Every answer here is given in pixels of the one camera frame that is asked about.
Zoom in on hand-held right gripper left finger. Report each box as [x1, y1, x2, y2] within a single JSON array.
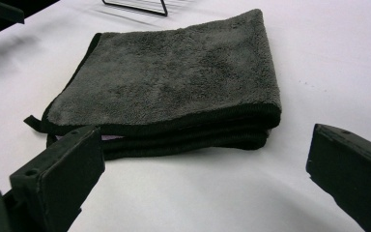
[[9, 125, 106, 232]]

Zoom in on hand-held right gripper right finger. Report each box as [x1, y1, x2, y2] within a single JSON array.
[[305, 123, 371, 232]]

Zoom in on dark grey towel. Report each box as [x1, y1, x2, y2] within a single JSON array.
[[23, 8, 283, 161]]

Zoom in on black wire stand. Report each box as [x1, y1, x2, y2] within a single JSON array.
[[101, 0, 169, 17]]

